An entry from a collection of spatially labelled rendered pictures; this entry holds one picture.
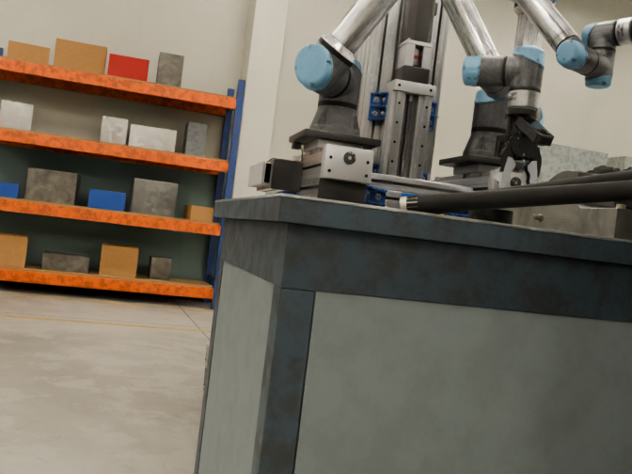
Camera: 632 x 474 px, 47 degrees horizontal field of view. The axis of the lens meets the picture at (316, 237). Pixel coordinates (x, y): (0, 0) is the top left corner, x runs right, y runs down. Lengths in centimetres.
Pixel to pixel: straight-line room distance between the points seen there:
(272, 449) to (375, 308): 24
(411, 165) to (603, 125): 660
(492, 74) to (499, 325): 88
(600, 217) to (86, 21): 600
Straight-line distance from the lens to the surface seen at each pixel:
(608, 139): 881
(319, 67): 198
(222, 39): 707
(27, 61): 634
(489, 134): 227
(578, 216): 145
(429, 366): 109
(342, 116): 209
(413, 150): 228
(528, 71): 184
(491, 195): 115
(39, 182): 635
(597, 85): 229
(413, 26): 233
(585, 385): 123
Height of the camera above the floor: 75
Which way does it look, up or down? level
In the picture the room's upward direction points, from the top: 7 degrees clockwise
